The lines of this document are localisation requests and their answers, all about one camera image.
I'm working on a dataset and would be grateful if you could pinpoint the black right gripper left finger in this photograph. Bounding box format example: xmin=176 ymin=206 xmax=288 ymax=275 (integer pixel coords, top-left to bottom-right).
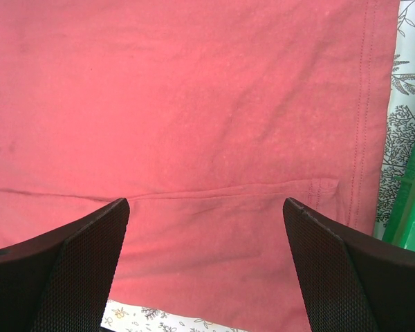
xmin=0 ymin=198 xmax=129 ymax=332

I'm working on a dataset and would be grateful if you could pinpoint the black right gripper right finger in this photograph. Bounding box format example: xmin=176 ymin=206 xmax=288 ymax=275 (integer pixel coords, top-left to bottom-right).
xmin=283 ymin=198 xmax=415 ymax=331

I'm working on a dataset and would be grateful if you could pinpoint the dusty rose t shirt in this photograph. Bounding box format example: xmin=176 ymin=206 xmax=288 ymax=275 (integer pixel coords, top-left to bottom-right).
xmin=0 ymin=1 xmax=399 ymax=331

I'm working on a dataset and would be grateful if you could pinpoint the floral patterned table mat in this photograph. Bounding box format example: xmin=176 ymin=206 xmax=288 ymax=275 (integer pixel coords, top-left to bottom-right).
xmin=374 ymin=1 xmax=415 ymax=239

